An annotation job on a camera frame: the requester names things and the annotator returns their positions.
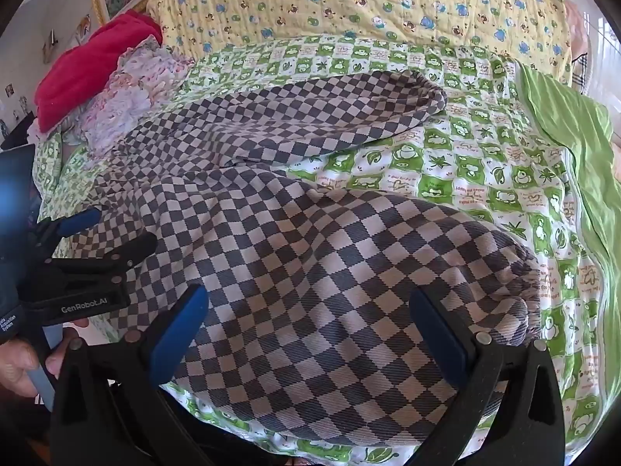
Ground pale pink cloth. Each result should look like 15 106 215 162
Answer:
563 0 592 59

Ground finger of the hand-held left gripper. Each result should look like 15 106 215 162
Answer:
36 207 103 259
47 231 159 275

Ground small wall picture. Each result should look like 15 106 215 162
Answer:
74 14 94 45
42 28 60 65

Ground pink floral ruffled cloth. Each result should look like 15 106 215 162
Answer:
63 43 196 156

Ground yellow animal printed quilt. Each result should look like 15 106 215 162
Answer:
146 0 573 85

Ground grey checkered pants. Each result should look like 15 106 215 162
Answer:
73 69 544 446

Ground red cloth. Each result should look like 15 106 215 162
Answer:
35 12 164 133

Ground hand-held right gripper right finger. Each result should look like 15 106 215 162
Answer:
402 290 566 466

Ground green frog printed bedsheet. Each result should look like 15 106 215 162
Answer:
34 35 612 466

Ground plaid cloth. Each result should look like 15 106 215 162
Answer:
571 52 592 94

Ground person's left hand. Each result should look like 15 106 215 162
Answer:
0 319 91 398

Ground plain green sheet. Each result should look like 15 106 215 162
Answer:
518 64 621 401

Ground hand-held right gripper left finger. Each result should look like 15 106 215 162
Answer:
51 283 215 466

